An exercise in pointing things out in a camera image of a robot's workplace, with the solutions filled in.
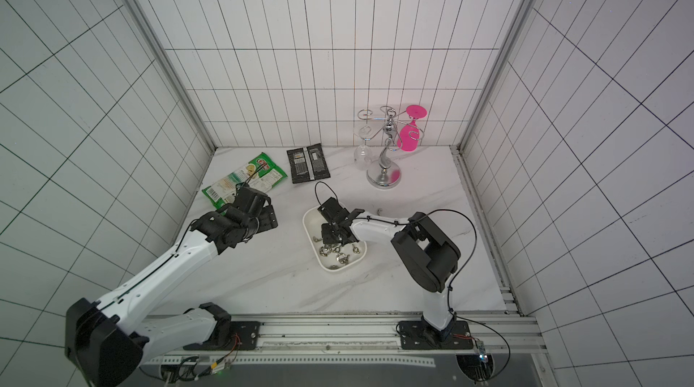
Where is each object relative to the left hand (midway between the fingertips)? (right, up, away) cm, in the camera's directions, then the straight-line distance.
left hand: (259, 223), depth 81 cm
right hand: (+18, -8, +11) cm, 22 cm away
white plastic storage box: (+22, -13, +6) cm, 26 cm away
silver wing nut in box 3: (+30, -10, +8) cm, 33 cm away
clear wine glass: (+33, +22, +12) cm, 41 cm away
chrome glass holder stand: (+43, +14, +29) cm, 54 cm away
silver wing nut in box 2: (+20, -10, +7) cm, 24 cm away
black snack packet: (+10, +19, +30) cm, 37 cm away
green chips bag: (-9, +15, +29) cm, 34 cm away
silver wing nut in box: (+16, -8, +9) cm, 20 cm away
